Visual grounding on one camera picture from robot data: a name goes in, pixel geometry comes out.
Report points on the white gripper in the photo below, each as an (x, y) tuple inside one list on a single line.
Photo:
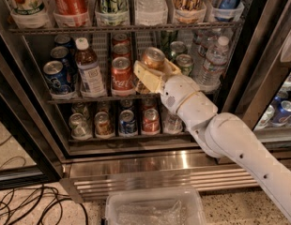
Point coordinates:
[(177, 91)]

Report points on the water bottle bottom shelf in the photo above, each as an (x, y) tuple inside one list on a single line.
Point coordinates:
[(172, 123)]

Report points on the green lacroix can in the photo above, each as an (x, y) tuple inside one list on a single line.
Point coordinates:
[(177, 48), (185, 63)]

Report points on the right fridge glass door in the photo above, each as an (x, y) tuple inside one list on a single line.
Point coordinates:
[(272, 71)]

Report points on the orange gold soda can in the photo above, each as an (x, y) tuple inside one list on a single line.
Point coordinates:
[(153, 58)]

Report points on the middle wire shelf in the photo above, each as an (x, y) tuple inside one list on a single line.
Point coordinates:
[(96, 99)]

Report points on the clear water bottle middle shelf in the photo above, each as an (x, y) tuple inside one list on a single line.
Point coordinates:
[(215, 62)]

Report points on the blue can bottom shelf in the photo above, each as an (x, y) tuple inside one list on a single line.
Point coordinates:
[(127, 122)]

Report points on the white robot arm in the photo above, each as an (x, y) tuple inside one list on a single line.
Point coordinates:
[(218, 134)]

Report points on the clear plastic bin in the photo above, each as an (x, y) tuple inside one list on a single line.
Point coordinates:
[(155, 206)]

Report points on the blue Pepsi can front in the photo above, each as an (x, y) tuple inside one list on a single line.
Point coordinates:
[(56, 77)]

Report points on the red Coca-Cola can front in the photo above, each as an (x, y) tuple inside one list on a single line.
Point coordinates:
[(121, 74)]

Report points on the blue pepsi can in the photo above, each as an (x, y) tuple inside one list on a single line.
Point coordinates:
[(56, 77), (63, 55)]

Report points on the iced tea bottle white cap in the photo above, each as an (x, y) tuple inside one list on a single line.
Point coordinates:
[(89, 68)]

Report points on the green LaCroix can front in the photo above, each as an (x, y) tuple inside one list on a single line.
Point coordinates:
[(185, 63)]

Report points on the green can bottom shelf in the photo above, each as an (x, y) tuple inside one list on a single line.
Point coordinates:
[(79, 127)]

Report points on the wire shelf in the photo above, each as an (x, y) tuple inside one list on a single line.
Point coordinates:
[(96, 99), (125, 28)]

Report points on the top wire shelf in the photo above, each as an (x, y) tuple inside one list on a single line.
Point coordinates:
[(125, 28)]

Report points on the gold can bottom shelf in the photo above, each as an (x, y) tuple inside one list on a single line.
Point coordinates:
[(103, 124)]

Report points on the red can bottom shelf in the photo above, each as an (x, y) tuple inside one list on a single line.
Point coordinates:
[(151, 120)]

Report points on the steel fridge vent grille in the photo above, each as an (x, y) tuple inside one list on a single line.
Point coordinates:
[(91, 181)]

